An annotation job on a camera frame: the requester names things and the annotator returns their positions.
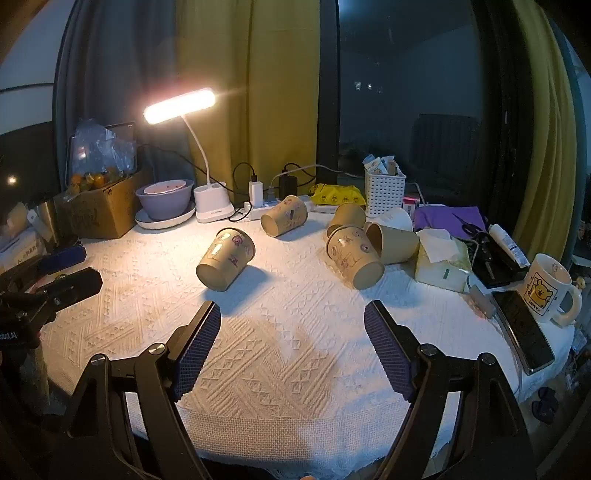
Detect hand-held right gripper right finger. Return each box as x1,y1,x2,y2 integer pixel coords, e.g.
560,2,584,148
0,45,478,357
363,300,540,480

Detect small oranges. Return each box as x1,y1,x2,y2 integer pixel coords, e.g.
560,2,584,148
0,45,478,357
67,171,123,193

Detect purple bowl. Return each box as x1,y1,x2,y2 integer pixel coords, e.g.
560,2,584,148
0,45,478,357
135,179,195,221

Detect yellow curtain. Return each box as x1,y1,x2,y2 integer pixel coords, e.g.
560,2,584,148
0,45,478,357
175,0,322,206
510,0,579,260

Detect white cartoon bear mug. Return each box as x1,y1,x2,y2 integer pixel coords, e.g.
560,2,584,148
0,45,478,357
522,253,583,326

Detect printed paper cup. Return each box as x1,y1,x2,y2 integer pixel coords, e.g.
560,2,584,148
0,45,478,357
196,227,256,292
326,226,385,291
261,195,308,238

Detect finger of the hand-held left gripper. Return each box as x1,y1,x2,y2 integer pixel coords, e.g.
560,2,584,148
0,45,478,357
34,268,103,306
36,244,87,276

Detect bunch of small sachets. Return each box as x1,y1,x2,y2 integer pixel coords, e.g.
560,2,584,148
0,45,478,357
362,154,400,176

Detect white plate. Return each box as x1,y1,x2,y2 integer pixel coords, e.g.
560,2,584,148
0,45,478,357
135,200,197,230

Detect white cup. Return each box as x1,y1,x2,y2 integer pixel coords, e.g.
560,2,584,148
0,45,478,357
379,207,414,232

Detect white plastic basket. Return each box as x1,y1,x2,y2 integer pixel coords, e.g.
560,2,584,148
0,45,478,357
365,168,407,218

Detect black charger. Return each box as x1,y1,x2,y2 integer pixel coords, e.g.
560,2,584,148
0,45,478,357
278,174,300,200

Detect black case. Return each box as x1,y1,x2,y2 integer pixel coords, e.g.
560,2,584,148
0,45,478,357
471,233,527,289

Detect black smartphone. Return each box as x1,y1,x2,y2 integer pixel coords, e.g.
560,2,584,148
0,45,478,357
490,288,556,375

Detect grey curtain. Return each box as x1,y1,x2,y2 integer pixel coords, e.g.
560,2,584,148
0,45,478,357
53,0,197,186

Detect purple cloth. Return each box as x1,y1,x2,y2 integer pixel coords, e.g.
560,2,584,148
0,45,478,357
413,204,490,241

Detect clear plastic bag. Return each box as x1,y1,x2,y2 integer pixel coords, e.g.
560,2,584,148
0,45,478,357
68,119,139,186

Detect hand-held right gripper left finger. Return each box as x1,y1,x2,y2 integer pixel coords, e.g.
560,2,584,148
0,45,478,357
62,301,223,480

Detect tissue pack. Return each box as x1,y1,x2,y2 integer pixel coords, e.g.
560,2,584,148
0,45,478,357
414,229,472,293

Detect white tube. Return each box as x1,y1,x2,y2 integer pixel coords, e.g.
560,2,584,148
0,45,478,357
488,224,531,268

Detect black window frame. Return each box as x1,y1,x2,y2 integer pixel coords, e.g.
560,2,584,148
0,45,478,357
316,0,343,177

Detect black scissors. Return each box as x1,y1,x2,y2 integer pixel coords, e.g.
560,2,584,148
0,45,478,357
455,215,488,237

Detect cardboard box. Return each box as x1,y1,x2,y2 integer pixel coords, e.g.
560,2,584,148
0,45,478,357
53,168,156,240

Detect white textured tablecloth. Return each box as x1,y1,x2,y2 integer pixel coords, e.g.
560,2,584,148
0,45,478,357
41,210,576,468

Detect white desk lamp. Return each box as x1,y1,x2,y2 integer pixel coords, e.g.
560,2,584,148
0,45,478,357
143,88,237,224

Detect dark blue slippers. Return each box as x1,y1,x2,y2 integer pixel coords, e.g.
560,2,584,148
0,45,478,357
531,387,560,422

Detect plain brown paper cup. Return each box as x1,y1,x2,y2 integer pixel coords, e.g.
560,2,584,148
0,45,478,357
328,202,367,232
366,222,421,265

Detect white power strip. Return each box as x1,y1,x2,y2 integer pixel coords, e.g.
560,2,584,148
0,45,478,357
242,195,320,222

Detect yellow printed packet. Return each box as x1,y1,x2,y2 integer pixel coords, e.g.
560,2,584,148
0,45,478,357
309,183,368,207

